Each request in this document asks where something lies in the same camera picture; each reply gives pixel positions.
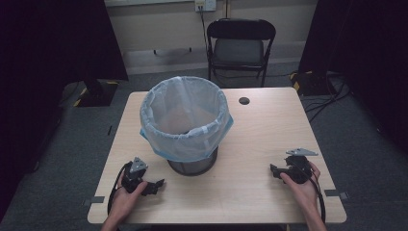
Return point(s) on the round black table grommet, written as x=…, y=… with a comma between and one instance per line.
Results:
x=244, y=100

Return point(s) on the person's right hand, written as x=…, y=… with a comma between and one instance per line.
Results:
x=306, y=192

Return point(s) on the person's left hand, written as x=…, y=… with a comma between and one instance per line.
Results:
x=123, y=203

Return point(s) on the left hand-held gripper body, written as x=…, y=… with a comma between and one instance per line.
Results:
x=134, y=179

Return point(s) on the pale blue plastic bin liner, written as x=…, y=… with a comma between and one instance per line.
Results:
x=186, y=144

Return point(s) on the black curtain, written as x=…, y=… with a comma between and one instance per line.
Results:
x=369, y=57
x=48, y=64

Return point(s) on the white wall outlet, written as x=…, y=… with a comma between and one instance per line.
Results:
x=206, y=4

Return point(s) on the black tape strip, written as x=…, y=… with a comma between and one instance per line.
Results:
x=109, y=130

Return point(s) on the black mesh trash bin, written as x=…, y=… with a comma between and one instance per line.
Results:
x=192, y=166

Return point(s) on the grey tape strip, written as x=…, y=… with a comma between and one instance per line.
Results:
x=94, y=200
x=335, y=193

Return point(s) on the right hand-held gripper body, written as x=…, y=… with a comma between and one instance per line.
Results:
x=298, y=168

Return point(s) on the black folding chair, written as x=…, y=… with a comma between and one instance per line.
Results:
x=239, y=51

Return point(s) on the black stand base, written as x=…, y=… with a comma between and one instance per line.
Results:
x=312, y=84
x=96, y=94

